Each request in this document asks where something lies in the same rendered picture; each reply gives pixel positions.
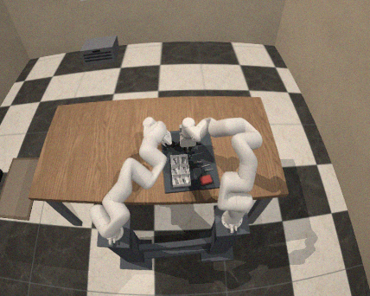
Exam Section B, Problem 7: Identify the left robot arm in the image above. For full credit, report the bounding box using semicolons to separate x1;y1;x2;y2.
89;117;167;245

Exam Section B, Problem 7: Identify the red rectangular block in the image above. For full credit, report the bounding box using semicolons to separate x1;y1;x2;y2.
200;175;213;185

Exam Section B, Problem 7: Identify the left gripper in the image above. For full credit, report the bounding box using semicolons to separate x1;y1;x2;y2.
161;130;175;148

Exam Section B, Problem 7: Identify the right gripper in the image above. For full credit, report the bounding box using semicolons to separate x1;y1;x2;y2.
178;135;198;151

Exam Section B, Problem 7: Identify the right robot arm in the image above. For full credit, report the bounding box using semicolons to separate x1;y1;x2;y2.
179;118;263;233

